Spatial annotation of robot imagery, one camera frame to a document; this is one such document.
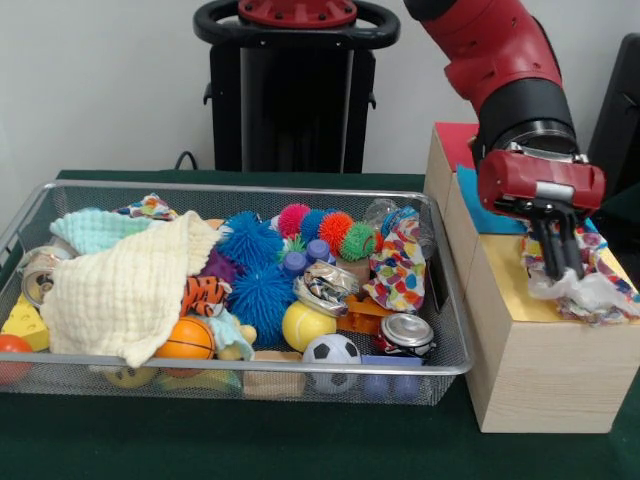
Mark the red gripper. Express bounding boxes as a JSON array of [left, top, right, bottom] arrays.
[[477, 148, 607, 283]]

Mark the small multicolour cloth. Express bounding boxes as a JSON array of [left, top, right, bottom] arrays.
[[520, 218, 640, 326]]

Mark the cream knitted cloth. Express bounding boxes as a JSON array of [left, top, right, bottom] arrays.
[[40, 212, 221, 368]]

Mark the wooden box with three holes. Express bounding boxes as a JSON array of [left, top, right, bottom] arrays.
[[423, 122, 640, 434]]

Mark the clear mesh bin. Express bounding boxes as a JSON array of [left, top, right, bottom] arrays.
[[0, 180, 476, 406]]

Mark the black monitor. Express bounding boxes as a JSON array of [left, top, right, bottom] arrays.
[[585, 33, 640, 226]]

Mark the multicolour patterned cloth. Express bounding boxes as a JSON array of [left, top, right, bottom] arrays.
[[365, 215, 429, 314]]

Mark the crushed red drink can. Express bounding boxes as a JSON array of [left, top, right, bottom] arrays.
[[374, 312, 438, 359]]

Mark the black and white soccer ball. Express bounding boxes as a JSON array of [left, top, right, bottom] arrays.
[[303, 333, 363, 394]]

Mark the yellow tennis ball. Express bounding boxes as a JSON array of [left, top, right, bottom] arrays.
[[282, 302, 339, 353]]

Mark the blue spiky rubber ball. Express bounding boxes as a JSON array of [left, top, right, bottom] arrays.
[[217, 210, 286, 271], [228, 262, 296, 346]]

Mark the striped tiger plush toy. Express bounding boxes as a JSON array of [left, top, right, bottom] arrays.
[[180, 275, 233, 319]]

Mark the orange toy basketball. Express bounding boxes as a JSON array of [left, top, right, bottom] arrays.
[[154, 318, 216, 361]]

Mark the mint green cloth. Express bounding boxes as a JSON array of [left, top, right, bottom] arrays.
[[50, 207, 151, 256]]

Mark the silver drink can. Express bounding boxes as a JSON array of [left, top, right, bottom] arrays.
[[18, 245, 61, 309]]

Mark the yellow cheese wedge toy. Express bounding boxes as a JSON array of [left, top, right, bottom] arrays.
[[0, 295, 49, 353]]

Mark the red ball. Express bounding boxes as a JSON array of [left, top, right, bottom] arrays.
[[0, 334, 33, 386]]

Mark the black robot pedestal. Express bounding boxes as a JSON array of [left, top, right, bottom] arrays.
[[193, 0, 401, 173]]

